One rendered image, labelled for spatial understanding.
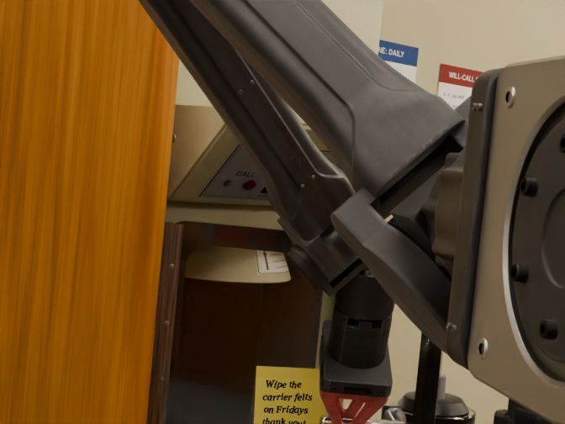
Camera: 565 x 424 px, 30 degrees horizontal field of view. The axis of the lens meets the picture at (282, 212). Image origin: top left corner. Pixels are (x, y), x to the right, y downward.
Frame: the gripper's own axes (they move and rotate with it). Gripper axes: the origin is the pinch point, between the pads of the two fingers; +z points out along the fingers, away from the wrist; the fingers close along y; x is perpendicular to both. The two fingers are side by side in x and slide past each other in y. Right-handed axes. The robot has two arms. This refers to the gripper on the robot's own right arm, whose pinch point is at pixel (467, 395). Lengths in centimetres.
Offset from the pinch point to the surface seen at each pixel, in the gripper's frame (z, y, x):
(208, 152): 4.5, 27.5, 39.9
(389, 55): 55, 48, -41
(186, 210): 12.5, 21.1, 36.0
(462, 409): 1.3, -2.0, -1.0
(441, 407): 2.2, -1.7, 2.1
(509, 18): 55, 60, -76
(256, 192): 8.2, 23.6, 29.8
